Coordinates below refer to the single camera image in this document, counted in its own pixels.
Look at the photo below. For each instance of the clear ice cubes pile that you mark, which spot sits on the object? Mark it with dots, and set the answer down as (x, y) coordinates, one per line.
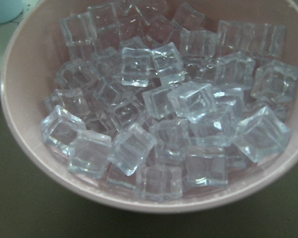
(163, 106)

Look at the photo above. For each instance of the light blue cup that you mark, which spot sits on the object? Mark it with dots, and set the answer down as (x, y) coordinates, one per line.
(10, 9)

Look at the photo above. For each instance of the pink bowl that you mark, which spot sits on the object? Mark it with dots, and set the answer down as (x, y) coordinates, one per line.
(37, 50)

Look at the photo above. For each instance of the beige serving tray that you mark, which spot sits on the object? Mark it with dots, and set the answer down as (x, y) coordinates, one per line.
(7, 29)

